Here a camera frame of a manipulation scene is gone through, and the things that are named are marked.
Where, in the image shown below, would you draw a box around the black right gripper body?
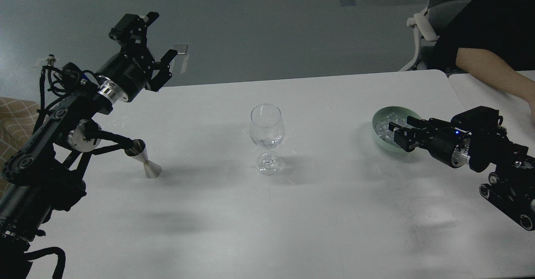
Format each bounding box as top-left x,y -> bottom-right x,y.
417,119 -> 471,168

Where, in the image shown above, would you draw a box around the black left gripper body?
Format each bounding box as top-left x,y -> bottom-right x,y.
96,45 -> 155,102

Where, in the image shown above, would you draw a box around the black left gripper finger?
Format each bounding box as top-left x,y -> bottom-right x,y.
109,11 -> 159,51
145,49 -> 178,92

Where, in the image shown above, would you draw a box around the clear ice cubes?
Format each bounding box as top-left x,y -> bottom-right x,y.
374,112 -> 407,144

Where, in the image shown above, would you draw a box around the steel cocktail jigger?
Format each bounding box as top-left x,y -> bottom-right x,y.
124,139 -> 162,179

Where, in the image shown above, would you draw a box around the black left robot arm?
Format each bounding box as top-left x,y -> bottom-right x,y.
0,11 -> 179,279

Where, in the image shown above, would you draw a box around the person forearm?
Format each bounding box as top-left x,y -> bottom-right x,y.
456,48 -> 535,104

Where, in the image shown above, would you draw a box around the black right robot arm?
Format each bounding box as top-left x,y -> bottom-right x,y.
388,106 -> 535,231

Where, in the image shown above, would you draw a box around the clear wine glass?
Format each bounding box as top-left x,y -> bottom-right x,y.
249,104 -> 285,176

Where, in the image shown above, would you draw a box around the person hand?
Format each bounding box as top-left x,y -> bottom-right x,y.
528,101 -> 535,120

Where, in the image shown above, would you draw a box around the green bowl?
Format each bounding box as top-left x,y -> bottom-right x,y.
371,106 -> 421,154

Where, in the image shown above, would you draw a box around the beige checkered cushion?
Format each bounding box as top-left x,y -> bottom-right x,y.
0,96 -> 42,188

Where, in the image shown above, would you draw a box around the grey office chair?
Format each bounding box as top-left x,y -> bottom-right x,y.
400,0 -> 472,71

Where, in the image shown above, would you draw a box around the person in black shirt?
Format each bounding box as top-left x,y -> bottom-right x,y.
428,0 -> 535,71

